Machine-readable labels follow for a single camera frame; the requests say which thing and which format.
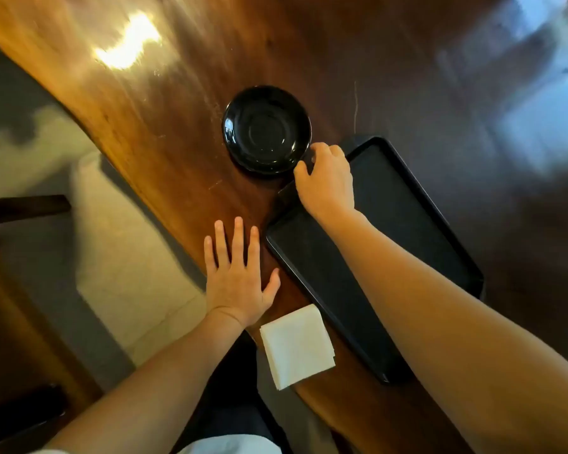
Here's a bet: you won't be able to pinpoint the person's right hand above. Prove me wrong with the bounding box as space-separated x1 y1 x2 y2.
293 143 361 228

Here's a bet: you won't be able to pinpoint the person's left hand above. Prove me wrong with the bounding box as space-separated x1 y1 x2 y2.
204 217 282 329

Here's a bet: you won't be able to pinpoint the black rectangular tray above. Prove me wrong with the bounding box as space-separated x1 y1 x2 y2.
265 135 485 385

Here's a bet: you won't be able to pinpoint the person's right forearm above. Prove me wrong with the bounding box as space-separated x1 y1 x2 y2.
318 210 568 454

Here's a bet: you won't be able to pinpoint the person's left forearm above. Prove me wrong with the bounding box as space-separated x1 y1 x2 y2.
43 309 247 454

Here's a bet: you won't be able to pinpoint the black round saucer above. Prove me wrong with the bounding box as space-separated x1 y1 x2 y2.
222 85 312 176

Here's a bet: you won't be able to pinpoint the white folded napkin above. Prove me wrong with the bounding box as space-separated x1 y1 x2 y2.
259 304 336 391

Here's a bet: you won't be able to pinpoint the person's dark trousers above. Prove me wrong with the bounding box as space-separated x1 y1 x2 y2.
169 330 293 454

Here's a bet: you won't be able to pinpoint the person's white shirt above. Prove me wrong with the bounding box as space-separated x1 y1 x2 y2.
177 434 283 454

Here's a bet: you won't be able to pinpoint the wooden chair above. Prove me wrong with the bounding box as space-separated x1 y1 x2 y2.
0 195 104 454

